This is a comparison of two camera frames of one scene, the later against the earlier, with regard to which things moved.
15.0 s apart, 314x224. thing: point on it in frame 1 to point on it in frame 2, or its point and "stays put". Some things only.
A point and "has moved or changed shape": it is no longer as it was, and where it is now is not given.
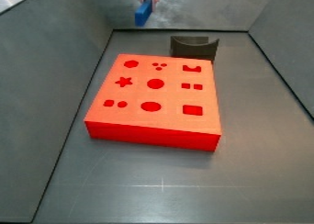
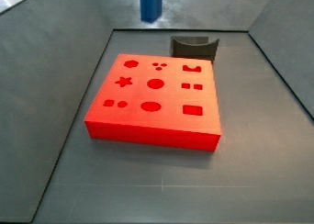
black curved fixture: [194, 47] stays put
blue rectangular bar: [143, 11] has moved or changed shape
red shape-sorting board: [156, 99] stays put
